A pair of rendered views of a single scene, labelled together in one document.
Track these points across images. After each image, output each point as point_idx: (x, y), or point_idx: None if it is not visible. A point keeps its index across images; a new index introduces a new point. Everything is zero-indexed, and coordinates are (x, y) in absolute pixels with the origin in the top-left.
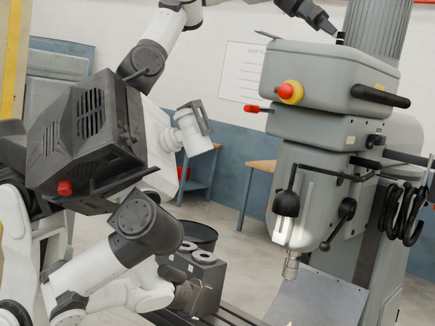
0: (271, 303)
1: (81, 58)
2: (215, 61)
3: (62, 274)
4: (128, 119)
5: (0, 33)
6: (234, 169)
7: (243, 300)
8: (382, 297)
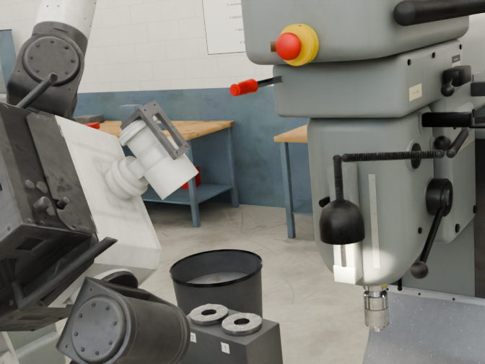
0: (366, 333)
1: None
2: (190, 1)
3: None
4: (43, 172)
5: None
6: (261, 150)
7: (325, 340)
8: None
